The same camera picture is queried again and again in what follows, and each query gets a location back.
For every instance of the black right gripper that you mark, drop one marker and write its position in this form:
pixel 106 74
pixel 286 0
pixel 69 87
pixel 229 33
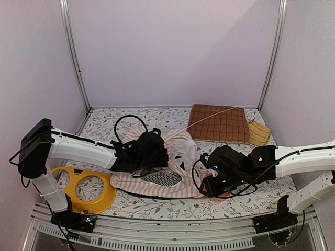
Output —
pixel 210 188

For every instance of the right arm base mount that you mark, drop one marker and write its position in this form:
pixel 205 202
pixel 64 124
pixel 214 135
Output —
pixel 277 220

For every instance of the left aluminium frame post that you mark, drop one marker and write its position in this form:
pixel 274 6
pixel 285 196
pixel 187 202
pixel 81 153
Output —
pixel 65 15

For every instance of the pink striped pet tent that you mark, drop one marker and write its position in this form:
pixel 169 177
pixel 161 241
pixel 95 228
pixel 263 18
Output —
pixel 175 181

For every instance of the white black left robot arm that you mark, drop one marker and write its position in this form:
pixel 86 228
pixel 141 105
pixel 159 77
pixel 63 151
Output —
pixel 44 141

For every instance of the aluminium front rail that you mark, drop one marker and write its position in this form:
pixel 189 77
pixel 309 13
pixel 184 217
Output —
pixel 114 233

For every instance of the yellow bamboo mat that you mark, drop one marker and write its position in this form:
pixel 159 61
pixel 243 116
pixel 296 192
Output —
pixel 259 135

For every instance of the right aluminium frame post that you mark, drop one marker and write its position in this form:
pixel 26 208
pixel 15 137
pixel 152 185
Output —
pixel 281 16

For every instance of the pink pet bowl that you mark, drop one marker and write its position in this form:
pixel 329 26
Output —
pixel 216 188

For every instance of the yellow double bowl holder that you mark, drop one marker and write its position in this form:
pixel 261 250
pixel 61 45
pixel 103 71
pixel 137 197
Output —
pixel 89 191

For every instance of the aluminium frame post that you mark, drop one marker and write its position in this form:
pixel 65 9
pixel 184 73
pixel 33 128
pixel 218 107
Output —
pixel 281 16
pixel 65 15

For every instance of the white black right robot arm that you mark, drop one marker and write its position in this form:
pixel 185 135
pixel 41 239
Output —
pixel 271 162

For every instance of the brown woven mat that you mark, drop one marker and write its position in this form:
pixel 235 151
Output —
pixel 221 124

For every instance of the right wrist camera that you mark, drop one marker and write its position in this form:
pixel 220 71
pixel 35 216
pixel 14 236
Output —
pixel 210 170

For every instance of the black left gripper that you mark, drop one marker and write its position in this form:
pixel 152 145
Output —
pixel 164 162

